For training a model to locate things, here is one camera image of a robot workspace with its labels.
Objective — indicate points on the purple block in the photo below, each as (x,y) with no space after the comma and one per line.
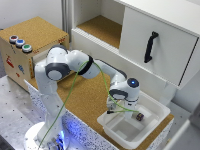
(139,116)

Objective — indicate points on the blue button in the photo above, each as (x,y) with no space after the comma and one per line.
(20,42)

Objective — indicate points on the white cabinet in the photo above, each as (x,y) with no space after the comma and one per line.
(100,46)

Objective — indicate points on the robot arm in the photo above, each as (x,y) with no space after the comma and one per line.
(53,86)

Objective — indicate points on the white plastic box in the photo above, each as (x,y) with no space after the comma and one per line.
(126,133)

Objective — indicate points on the wooden drawer box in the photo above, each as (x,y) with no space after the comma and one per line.
(36,31)

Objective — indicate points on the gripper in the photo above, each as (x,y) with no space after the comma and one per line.
(120,106)

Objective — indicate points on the green button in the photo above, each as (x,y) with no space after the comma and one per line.
(26,48)

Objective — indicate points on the red button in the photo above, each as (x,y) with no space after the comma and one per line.
(13,38)

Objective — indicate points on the white sliding door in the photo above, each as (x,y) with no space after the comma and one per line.
(166,56)

